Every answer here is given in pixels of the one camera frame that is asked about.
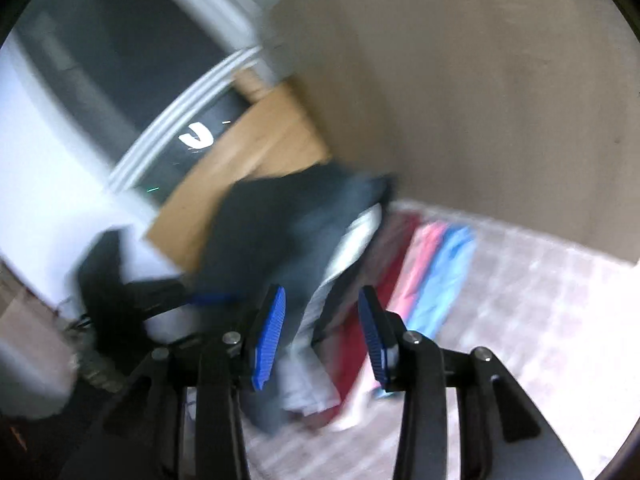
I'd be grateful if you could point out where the pink folded garment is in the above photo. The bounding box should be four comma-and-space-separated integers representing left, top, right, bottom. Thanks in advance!
370, 220, 451, 401

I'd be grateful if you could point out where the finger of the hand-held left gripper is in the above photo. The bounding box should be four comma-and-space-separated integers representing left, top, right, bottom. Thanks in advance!
180, 280, 251, 311

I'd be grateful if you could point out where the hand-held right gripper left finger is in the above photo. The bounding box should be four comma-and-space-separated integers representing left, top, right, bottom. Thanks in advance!
60, 284, 287, 480

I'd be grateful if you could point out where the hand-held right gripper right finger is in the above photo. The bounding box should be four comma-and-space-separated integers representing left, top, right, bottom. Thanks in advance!
357, 285, 586, 480

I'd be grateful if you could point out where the beige ribbed garment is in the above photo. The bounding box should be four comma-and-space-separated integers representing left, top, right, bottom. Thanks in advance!
330, 385, 381, 433

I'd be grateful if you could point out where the dark grey garment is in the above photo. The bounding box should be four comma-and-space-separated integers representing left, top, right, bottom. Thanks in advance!
192, 162, 398, 436

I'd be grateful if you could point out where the red folded garment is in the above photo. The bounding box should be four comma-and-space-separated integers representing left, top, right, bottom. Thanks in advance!
310, 212, 421, 428

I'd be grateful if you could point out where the white knit garment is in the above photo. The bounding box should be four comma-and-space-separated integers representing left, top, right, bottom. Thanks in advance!
277, 205, 383, 416

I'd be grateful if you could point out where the orange wooden board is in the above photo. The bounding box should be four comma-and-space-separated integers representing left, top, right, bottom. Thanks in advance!
145, 67, 333, 273

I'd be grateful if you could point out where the black folded garment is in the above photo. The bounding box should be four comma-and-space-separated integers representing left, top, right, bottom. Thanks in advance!
312, 270, 361, 346

